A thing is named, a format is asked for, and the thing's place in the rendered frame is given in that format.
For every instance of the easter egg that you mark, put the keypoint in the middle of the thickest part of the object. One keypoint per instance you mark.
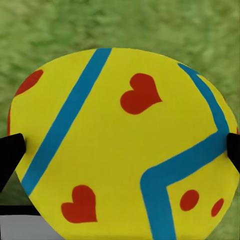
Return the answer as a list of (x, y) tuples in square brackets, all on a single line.
[(124, 144)]

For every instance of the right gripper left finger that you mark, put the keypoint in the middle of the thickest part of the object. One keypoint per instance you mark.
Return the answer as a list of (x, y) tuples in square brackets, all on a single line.
[(12, 150)]

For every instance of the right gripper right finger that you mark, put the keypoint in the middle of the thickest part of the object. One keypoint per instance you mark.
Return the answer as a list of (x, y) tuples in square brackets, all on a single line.
[(233, 149)]

